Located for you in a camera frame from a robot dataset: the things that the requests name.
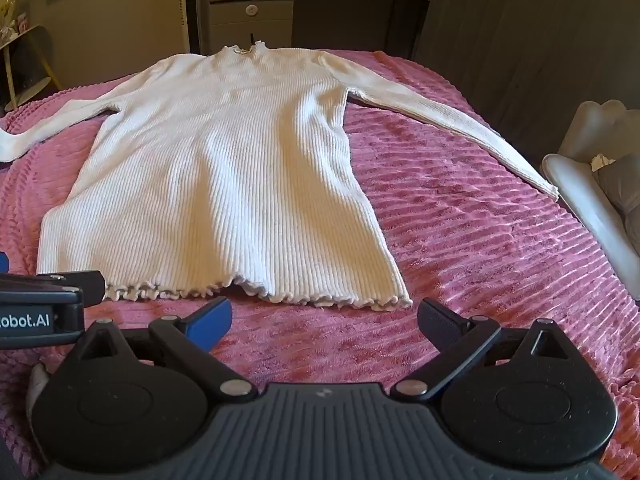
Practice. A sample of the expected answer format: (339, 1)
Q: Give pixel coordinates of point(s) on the pink ribbed blanket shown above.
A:
(475, 260)

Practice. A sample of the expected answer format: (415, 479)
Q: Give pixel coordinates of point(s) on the wooden side shelf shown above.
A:
(30, 60)

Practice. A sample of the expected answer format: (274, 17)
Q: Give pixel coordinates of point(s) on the grey cushion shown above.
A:
(625, 195)

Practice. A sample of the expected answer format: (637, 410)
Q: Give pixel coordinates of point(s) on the white towel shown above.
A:
(225, 185)

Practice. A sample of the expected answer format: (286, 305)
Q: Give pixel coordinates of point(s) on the grey small cabinet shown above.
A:
(270, 30)

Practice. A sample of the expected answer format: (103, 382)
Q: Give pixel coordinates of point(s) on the white armchair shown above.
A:
(575, 185)

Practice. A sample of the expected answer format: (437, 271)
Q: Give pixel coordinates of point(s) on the grey curtain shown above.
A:
(525, 35)

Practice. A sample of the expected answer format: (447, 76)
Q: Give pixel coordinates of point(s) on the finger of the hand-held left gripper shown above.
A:
(4, 262)
(92, 287)

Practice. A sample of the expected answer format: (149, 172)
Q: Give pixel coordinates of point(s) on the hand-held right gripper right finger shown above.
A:
(440, 322)

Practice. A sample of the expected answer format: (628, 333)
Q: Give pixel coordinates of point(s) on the small white crumpled cloth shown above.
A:
(601, 162)

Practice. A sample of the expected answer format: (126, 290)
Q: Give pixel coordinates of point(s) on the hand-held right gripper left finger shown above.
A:
(216, 316)

